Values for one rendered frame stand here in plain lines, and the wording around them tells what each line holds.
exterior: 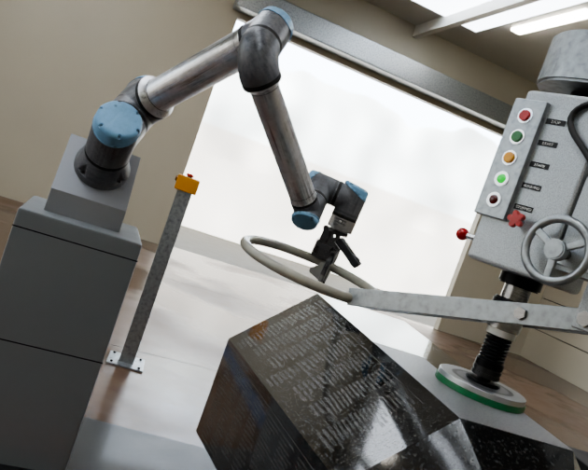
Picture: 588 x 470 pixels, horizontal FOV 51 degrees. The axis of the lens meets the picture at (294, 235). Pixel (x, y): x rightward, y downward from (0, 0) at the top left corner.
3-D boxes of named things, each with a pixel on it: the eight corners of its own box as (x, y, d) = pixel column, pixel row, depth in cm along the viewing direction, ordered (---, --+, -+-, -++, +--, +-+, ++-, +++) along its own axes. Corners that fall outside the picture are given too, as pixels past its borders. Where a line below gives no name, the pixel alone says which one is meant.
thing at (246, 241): (411, 317, 196) (415, 309, 196) (308, 297, 162) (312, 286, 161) (312, 257, 231) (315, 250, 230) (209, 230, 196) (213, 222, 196)
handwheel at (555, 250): (593, 301, 130) (619, 233, 129) (575, 295, 123) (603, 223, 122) (527, 278, 141) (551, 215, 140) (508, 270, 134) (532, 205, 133)
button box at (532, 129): (508, 222, 143) (553, 105, 142) (503, 220, 142) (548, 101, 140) (478, 214, 149) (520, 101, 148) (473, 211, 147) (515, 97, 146)
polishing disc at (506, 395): (510, 389, 161) (511, 384, 161) (537, 416, 139) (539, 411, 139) (431, 361, 162) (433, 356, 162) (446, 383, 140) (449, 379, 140)
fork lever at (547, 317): (629, 340, 139) (631, 318, 140) (601, 332, 125) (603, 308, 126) (379, 311, 187) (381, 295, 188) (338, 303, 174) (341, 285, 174)
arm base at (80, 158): (69, 182, 210) (74, 164, 202) (78, 140, 220) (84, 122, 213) (125, 196, 217) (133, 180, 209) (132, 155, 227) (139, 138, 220)
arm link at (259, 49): (258, 44, 161) (323, 234, 203) (273, 22, 169) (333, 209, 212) (219, 49, 166) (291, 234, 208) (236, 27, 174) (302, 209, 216)
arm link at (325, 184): (302, 183, 208) (336, 198, 207) (312, 162, 215) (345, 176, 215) (295, 201, 215) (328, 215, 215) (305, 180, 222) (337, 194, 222)
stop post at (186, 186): (145, 361, 355) (206, 182, 349) (142, 373, 336) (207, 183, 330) (110, 352, 351) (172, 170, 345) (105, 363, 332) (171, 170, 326)
